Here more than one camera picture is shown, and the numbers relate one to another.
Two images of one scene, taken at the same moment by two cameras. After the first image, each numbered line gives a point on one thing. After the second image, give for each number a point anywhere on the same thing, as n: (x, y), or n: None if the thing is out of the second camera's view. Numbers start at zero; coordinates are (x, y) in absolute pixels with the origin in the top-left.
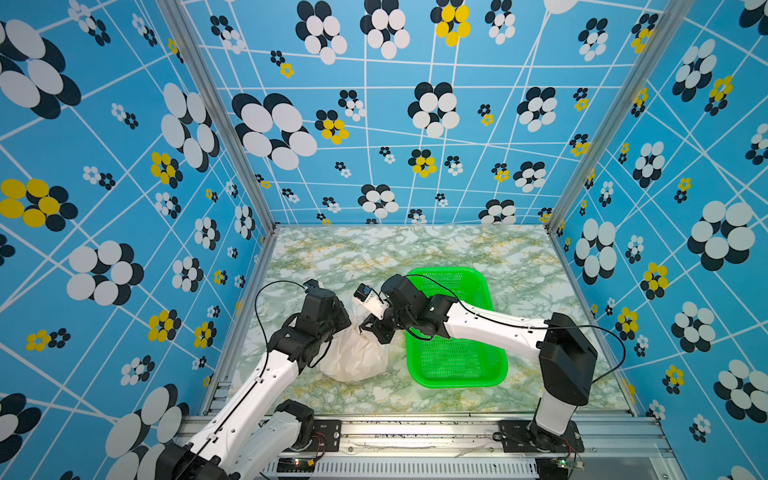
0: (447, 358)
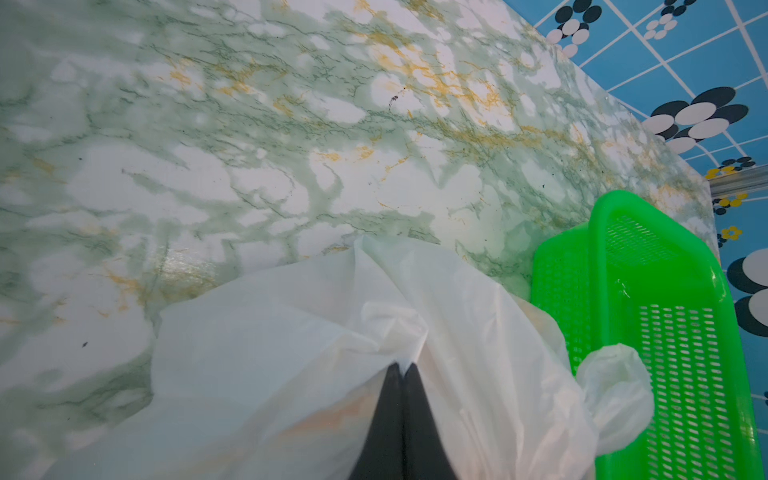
0: (634, 274)
